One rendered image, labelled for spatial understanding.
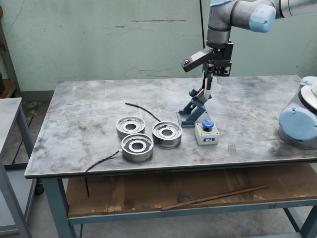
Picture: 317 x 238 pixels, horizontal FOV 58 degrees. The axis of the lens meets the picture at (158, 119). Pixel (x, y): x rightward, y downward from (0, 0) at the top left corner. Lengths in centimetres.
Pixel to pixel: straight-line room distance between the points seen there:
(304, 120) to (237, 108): 41
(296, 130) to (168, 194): 54
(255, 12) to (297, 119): 32
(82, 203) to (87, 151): 25
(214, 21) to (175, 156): 45
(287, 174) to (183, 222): 69
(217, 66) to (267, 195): 57
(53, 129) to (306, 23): 242
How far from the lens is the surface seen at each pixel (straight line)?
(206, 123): 99
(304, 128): 92
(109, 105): 121
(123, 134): 99
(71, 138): 106
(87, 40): 255
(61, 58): 265
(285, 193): 130
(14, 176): 185
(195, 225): 177
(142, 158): 92
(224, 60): 101
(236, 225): 182
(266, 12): 89
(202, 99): 107
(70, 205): 117
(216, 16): 94
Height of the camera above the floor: 145
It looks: 35 degrees down
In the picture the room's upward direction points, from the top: 2 degrees clockwise
